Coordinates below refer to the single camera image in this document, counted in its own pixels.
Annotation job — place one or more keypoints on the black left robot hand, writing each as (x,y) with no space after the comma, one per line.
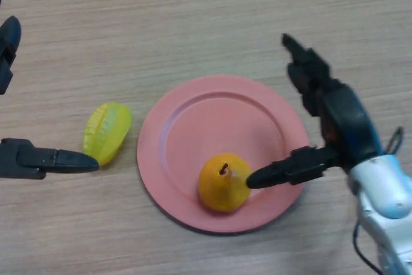
(25,159)

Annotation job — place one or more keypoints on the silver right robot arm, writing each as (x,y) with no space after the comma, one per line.
(386,185)

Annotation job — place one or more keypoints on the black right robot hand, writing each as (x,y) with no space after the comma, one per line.
(351,127)

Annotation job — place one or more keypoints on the yellow orange pear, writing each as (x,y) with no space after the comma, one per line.
(219,188)

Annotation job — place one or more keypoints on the yellow green starfruit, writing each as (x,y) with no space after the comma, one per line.
(106,133)

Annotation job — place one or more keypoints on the pink round plate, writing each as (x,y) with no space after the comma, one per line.
(209,127)

